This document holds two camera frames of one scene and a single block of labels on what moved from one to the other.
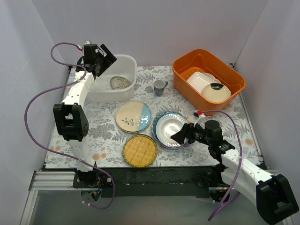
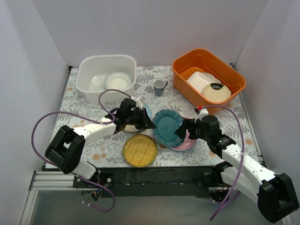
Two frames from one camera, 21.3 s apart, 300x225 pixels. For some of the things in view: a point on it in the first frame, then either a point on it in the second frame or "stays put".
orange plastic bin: (206, 80) stays put
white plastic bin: (117, 83) stays put
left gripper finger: (108, 60) → (147, 122)
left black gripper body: (100, 64) → (143, 116)
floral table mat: (137, 133) stays put
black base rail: (151, 181) stays put
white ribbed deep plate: (168, 125) → (117, 80)
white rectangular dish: (199, 80) stays put
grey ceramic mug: (159, 86) stays put
